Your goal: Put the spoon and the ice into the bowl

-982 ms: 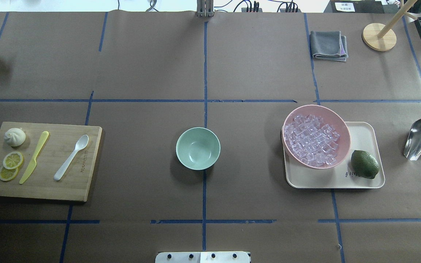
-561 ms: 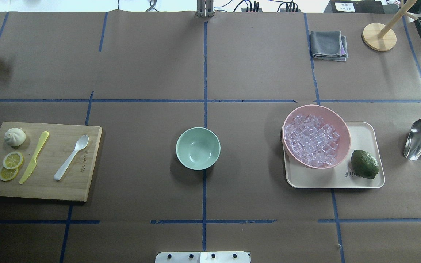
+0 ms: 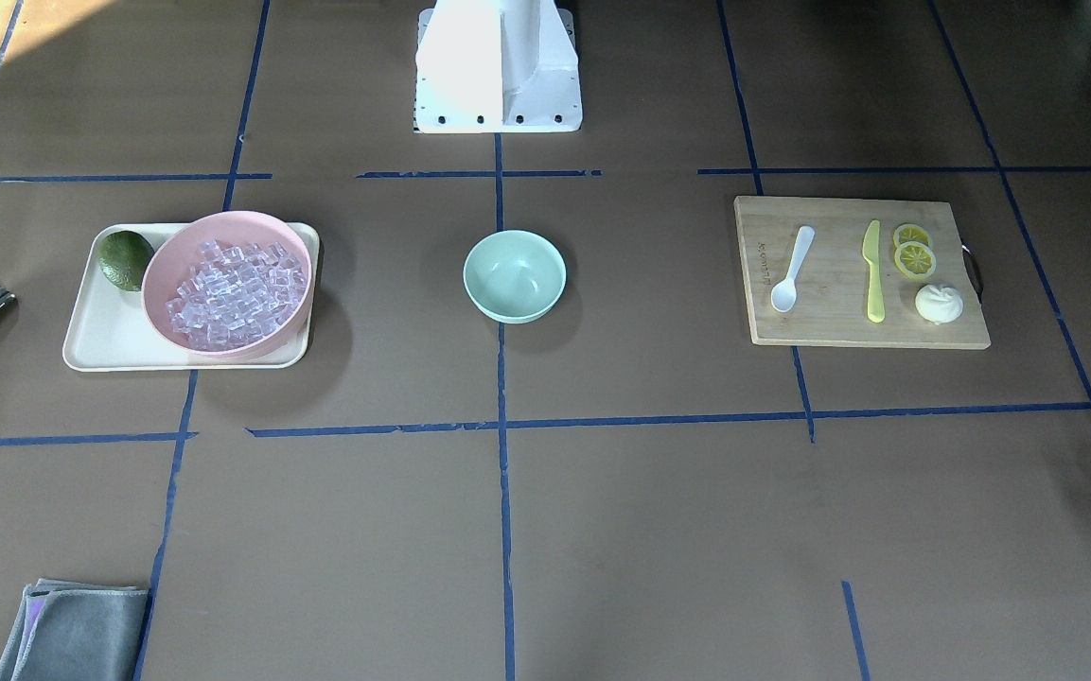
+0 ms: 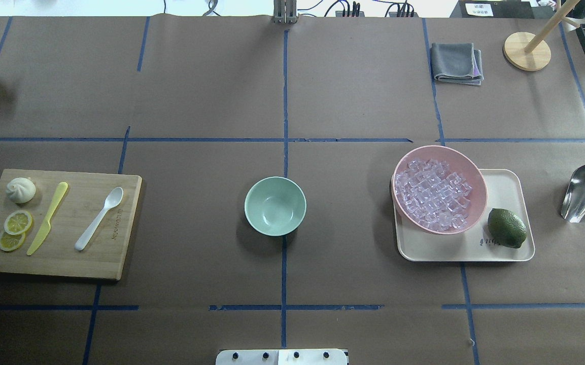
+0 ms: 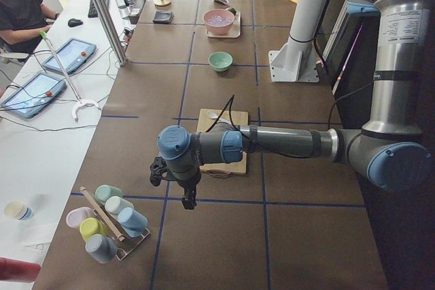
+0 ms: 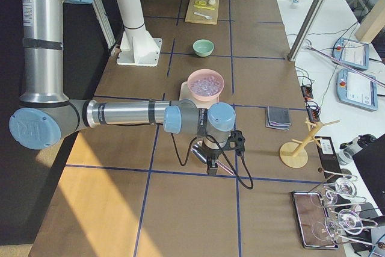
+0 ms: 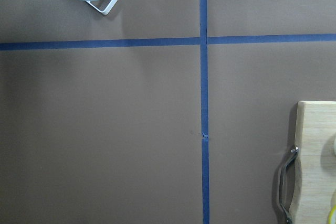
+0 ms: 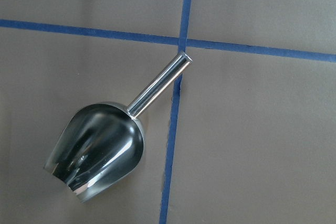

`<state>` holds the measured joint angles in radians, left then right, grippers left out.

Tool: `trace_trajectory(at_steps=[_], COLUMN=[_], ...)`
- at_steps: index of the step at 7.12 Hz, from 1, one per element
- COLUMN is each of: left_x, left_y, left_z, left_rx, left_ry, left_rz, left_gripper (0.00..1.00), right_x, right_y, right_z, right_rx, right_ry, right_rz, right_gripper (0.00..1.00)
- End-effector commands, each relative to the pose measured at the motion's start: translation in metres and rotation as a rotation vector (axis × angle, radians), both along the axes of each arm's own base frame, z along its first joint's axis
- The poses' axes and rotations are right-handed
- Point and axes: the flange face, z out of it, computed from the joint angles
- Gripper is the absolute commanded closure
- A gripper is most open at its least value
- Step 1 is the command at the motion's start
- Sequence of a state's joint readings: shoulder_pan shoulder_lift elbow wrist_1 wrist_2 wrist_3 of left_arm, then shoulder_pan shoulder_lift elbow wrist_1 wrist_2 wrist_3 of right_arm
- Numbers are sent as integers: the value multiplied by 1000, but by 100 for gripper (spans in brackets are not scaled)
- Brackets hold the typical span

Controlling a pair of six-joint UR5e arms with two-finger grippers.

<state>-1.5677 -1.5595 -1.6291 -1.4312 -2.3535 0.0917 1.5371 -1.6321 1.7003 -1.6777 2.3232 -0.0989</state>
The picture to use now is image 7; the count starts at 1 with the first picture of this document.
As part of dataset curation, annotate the lemon slice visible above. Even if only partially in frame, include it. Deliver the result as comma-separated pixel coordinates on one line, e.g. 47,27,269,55
328,206,336,224

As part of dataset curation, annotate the metal cutting board handle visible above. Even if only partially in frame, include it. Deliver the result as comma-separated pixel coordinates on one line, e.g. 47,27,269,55
278,144,299,224

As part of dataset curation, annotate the wooden cutting board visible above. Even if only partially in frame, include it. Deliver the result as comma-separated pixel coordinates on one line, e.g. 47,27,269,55
289,101,335,223

